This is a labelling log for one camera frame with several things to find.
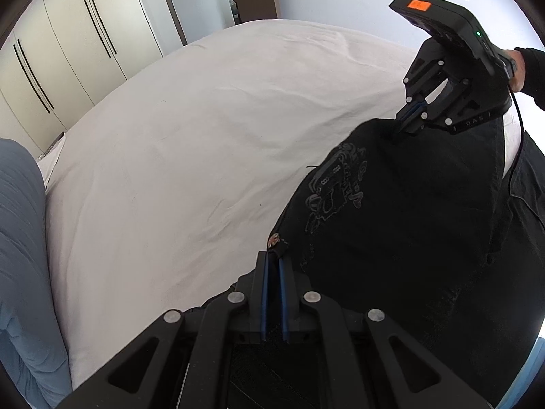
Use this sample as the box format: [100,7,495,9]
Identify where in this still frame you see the black jeans pant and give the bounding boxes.
[233,119,544,408]

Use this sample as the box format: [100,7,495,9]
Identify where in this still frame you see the person's right hand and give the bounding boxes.
[504,50,526,92]

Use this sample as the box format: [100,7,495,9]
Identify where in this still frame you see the white bed sheet mattress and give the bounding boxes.
[37,18,523,389]

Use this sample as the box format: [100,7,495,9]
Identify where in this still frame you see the cream wardrobe with handles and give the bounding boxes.
[1,0,184,157]

